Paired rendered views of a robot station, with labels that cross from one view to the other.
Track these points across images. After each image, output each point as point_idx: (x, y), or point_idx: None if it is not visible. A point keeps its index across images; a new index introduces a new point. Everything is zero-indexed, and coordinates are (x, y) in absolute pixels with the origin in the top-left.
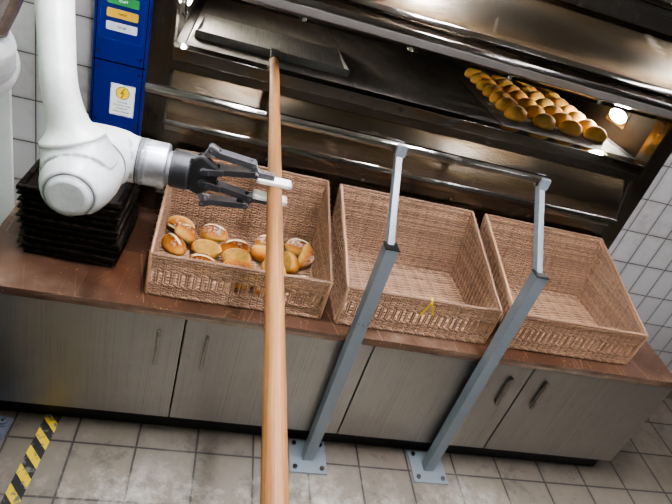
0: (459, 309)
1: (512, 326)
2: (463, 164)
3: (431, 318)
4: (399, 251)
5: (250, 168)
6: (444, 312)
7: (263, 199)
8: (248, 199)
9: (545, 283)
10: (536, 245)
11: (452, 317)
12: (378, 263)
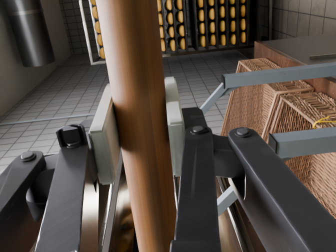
0: (304, 109)
1: (278, 70)
2: (176, 181)
3: (335, 118)
4: (269, 133)
5: (33, 164)
6: (319, 115)
7: (172, 104)
8: (197, 133)
9: (226, 74)
10: (208, 103)
11: (317, 110)
12: (304, 144)
